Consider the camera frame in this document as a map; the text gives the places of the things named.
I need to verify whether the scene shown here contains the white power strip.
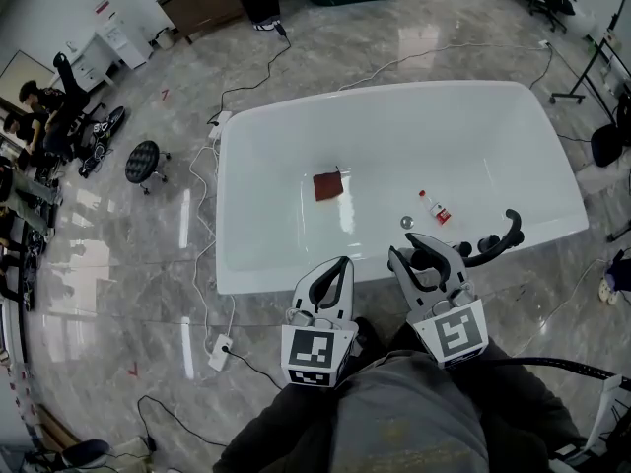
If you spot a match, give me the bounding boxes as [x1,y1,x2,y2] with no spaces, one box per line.
[207,110,233,141]
[206,333,233,372]

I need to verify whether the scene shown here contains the white desk with drawers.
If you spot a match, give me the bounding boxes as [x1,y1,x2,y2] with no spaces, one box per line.
[66,32,124,93]

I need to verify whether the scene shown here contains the black curved faucet spout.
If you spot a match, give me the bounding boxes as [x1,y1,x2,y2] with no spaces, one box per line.
[456,208,525,269]

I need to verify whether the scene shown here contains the person's left forearm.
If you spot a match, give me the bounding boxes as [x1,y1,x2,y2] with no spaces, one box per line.
[214,384,356,473]

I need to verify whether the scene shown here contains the black metal stand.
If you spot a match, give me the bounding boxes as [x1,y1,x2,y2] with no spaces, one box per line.
[549,12,631,105]

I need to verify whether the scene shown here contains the person's right forearm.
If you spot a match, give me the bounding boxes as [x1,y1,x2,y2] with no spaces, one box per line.
[472,340,583,462]

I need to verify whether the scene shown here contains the black office chair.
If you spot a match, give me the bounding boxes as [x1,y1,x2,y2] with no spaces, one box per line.
[61,439,110,470]

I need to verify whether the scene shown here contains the white bathtub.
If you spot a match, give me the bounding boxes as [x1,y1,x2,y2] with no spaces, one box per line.
[215,80,591,296]

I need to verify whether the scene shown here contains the brown wooden cabinet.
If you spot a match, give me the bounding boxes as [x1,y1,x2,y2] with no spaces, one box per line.
[156,0,245,43]

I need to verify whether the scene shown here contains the black power cable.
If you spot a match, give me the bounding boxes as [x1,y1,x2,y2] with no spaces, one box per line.
[222,345,285,391]

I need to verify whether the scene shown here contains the thick black braided cable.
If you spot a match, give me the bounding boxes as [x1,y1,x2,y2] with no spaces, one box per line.
[487,356,620,378]

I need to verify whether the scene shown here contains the long white floor cable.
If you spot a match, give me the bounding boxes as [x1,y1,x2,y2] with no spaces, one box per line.
[512,256,612,357]

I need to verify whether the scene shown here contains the white power cable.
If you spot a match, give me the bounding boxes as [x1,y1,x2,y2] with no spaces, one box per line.
[189,138,238,359]

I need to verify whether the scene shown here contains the thin black floor cable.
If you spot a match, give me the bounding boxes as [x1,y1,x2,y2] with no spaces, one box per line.
[219,22,293,117]

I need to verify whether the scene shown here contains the black cable with adapter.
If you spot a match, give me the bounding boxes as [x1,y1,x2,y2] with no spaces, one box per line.
[136,394,231,450]

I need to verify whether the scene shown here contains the white paper sheet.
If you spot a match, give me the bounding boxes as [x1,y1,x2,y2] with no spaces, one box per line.
[586,374,621,455]

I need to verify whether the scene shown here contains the person's grey shirt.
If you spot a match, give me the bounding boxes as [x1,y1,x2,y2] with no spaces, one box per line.
[339,350,489,473]

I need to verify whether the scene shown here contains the clear plastic bottle red label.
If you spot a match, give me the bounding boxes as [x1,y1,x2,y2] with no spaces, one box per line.
[418,189,453,227]

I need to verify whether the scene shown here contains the red-brown cloth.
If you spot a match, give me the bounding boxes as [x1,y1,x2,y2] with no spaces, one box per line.
[312,165,344,202]

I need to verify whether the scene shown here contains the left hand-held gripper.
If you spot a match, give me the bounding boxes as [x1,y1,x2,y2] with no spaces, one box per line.
[280,256,360,389]

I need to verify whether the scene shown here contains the person's left leg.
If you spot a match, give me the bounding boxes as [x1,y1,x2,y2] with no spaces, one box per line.
[352,315,381,364]

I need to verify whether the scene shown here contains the white cabinet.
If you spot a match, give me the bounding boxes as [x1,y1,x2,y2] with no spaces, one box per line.
[93,0,149,71]

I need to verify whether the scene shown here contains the thin white floor cable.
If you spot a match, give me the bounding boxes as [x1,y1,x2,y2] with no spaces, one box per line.
[337,40,553,93]

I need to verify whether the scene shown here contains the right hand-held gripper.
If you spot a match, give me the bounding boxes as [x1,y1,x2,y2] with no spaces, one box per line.
[386,233,490,371]

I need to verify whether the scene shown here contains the black round stool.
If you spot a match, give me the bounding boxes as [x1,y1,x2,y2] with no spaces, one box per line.
[124,139,172,195]

